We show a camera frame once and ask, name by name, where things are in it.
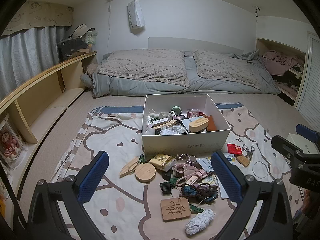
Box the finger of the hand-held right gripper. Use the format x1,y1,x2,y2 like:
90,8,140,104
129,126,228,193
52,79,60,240
271,135,304,160
296,124,320,144

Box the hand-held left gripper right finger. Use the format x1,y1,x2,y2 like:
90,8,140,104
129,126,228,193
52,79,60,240
211,151,294,240

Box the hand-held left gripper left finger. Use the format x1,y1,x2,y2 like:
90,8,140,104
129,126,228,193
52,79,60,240
27,151,110,240

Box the white silicone ring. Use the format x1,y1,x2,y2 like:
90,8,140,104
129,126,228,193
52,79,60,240
252,161,269,179

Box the leaf-shaped wooden board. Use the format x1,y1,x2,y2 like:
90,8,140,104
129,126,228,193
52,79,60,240
119,156,139,178

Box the white speckled cloth bundle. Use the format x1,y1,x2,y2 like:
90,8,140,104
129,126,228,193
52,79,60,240
185,209,215,236

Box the carved wooden coaster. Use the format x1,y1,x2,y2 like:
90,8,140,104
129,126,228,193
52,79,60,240
160,197,192,222

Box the white shoe box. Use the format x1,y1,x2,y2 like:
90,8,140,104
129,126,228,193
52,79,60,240
141,94,232,157

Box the yellow cardboard box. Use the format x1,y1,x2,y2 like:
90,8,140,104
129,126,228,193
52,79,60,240
149,153,177,172

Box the white card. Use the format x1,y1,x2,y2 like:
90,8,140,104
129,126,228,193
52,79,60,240
216,175,232,200

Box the round yellow white sticker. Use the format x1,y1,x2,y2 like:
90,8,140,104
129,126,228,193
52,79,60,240
201,174,217,187

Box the wooden tag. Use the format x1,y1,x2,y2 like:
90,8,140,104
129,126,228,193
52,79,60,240
236,155,250,167

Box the red packet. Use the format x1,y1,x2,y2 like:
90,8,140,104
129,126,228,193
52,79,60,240
227,144,243,155

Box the dark crocheted pouch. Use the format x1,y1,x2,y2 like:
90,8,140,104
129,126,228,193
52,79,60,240
180,183,219,202

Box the metal key clips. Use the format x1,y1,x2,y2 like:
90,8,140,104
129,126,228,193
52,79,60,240
241,144,255,159

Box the printed blanket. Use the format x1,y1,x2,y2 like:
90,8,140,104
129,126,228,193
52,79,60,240
49,102,310,240

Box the metal keyring bunch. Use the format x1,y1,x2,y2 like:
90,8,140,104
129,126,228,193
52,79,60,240
176,154,198,163

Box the round wooden lid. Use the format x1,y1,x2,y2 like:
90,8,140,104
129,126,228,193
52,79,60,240
134,163,157,182

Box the white louvre door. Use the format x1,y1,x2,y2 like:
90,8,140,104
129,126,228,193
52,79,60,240
296,31,320,130

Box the orange leather card holder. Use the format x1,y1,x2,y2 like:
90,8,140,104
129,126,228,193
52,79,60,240
204,114,218,132

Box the oval wooden box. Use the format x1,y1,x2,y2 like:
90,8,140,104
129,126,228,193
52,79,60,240
189,120,209,133

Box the black clip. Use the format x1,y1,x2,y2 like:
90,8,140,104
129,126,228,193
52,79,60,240
160,182,172,196

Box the clear plastic case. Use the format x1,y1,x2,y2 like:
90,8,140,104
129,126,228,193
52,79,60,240
159,126,188,135

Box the pink clothes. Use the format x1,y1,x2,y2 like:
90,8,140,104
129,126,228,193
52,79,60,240
261,51,304,74

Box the slim white box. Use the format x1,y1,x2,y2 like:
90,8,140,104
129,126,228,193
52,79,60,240
153,117,173,127

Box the framed picture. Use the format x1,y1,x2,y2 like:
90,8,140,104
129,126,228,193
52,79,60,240
0,116,28,168

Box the beige quilted pillow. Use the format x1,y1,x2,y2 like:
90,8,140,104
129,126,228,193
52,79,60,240
192,49,262,89
97,49,190,88

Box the wooden closet niche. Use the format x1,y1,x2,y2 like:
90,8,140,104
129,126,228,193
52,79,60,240
255,37,307,108

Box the wooden shelf unit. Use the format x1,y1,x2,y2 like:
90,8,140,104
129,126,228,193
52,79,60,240
0,51,98,145

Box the black bag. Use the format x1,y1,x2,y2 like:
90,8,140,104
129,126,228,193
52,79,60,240
58,39,88,62

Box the grey curtain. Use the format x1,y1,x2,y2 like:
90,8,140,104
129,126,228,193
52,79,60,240
0,26,67,100

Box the green white plush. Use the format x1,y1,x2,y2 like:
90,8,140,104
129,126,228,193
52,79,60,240
85,30,98,46

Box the white visor cap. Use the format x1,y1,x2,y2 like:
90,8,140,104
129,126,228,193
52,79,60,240
71,24,96,37

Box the white paper bag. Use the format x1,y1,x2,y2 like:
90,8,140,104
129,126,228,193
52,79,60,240
127,0,146,34

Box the cardboard valance with drawings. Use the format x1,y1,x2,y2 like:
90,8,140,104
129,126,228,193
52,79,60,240
1,1,74,37

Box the white charger cable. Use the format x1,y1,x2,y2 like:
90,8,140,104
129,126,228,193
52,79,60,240
147,109,160,130

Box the wall cable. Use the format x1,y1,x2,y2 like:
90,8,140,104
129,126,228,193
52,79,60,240
106,0,114,53

